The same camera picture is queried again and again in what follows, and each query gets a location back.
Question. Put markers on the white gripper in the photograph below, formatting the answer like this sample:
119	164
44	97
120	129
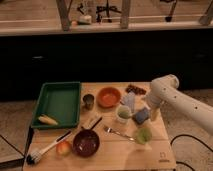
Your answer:
154	113

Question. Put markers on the blue sponge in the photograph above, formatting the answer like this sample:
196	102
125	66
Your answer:
141	116

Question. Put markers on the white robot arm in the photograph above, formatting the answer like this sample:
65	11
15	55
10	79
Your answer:
164	89

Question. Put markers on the orange bowl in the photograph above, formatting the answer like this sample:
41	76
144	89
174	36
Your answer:
108	97

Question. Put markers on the dark purple bowl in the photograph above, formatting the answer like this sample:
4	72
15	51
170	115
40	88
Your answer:
86	143

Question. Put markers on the light blue cloth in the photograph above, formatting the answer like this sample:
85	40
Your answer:
129	100

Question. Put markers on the dark red grape bunch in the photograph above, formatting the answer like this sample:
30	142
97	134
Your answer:
135	89

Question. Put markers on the metal fork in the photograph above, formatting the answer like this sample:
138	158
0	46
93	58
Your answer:
110	130

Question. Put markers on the small metal cup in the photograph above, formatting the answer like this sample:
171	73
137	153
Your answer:
88	100

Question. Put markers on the green plastic tray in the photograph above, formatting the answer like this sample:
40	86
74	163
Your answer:
59	101

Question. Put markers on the red yellow apple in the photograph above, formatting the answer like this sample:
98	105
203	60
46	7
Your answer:
63	148

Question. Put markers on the yellow corn cob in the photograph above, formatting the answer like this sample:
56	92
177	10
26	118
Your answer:
47	120

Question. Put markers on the black office chair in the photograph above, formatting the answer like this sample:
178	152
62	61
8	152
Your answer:
107	8

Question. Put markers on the black handled spatula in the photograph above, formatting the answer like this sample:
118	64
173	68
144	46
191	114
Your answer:
91	122

